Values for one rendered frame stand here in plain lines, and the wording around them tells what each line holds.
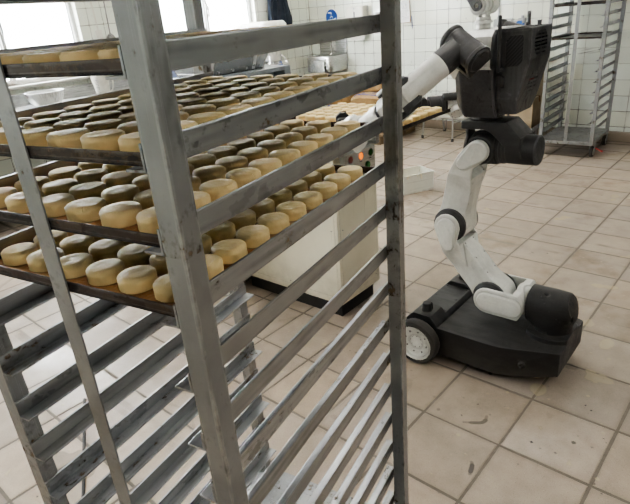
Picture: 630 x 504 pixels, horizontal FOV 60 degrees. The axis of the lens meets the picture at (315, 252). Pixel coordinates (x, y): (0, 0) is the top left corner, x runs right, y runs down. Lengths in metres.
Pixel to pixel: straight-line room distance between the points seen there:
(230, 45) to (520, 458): 1.73
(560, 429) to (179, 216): 1.86
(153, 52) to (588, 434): 1.99
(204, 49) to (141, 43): 0.12
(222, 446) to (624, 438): 1.76
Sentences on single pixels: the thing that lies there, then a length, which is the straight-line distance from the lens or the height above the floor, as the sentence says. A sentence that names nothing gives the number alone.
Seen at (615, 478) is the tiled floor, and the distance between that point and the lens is 2.12.
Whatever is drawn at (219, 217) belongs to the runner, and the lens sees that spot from 0.66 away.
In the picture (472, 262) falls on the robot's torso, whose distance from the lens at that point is 2.39.
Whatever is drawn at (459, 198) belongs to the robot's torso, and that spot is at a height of 0.70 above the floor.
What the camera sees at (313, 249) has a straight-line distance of 2.71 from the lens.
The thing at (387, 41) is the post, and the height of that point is 1.38.
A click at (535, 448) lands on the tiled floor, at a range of 2.14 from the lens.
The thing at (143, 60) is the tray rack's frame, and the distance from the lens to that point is 0.54.
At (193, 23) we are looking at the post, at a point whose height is 1.44.
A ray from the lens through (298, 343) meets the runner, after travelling 0.88.
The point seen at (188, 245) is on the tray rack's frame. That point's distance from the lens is 0.58.
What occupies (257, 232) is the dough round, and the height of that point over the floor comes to 1.15.
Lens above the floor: 1.44
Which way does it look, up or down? 24 degrees down
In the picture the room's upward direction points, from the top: 5 degrees counter-clockwise
